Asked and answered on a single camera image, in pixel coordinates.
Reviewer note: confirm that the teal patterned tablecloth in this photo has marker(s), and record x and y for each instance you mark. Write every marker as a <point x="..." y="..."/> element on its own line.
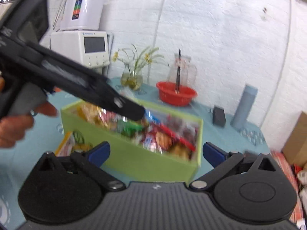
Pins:
<point x="47" y="133"/>

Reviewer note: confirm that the green cardboard box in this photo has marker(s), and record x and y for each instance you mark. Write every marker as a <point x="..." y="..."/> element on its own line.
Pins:
<point x="128" y="156"/>

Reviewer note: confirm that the small green candy pack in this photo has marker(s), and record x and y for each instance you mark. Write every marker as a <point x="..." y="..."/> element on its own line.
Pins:
<point x="128" y="128"/>

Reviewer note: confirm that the clear red-zip date bag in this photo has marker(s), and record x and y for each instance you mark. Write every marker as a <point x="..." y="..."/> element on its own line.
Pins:
<point x="185" y="131"/>

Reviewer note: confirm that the brown paper bag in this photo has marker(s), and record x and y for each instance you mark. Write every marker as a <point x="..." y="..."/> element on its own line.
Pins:
<point x="294" y="149"/>

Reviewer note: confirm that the glass pitcher with straw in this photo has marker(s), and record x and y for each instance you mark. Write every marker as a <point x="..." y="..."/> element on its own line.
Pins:
<point x="182" y="73"/>

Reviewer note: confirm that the white dispenser with screen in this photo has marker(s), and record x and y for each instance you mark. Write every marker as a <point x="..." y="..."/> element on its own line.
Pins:
<point x="88" y="48"/>

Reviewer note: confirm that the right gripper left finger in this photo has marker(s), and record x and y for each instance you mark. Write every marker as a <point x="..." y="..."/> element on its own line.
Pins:
<point x="64" y="189"/>

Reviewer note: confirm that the glass vase with orchid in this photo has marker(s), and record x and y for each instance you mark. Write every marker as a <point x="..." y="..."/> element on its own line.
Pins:
<point x="134" y="62"/>

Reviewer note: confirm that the grey-blue thermos bottle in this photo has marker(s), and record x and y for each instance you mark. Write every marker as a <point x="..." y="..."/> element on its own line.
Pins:
<point x="244" y="107"/>

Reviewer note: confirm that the blue oreo snack pack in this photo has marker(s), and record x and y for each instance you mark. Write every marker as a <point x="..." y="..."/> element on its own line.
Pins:
<point x="151" y="117"/>

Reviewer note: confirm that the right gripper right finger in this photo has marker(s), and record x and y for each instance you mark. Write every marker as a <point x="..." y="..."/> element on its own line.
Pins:
<point x="247" y="187"/>

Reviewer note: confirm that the yellow noodle snack bag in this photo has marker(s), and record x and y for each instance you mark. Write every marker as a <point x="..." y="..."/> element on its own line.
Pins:
<point x="72" y="141"/>

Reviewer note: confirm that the red peanut snack bag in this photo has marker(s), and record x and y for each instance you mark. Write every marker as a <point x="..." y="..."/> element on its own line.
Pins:
<point x="157" y="141"/>

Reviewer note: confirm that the red plastic basket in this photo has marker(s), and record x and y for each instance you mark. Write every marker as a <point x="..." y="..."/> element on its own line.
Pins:
<point x="168" y="94"/>

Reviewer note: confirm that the white water purifier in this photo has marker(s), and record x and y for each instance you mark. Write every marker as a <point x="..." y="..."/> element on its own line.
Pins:
<point x="79" y="15"/>

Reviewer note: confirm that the person's left hand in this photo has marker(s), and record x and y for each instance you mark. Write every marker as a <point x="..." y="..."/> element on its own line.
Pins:
<point x="13" y="129"/>

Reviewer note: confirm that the yellow transparent cake pack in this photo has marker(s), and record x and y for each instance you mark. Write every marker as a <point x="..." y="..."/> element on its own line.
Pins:
<point x="92" y="114"/>

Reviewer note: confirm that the black rectangular case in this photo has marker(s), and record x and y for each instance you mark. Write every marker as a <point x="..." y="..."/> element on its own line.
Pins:
<point x="218" y="117"/>

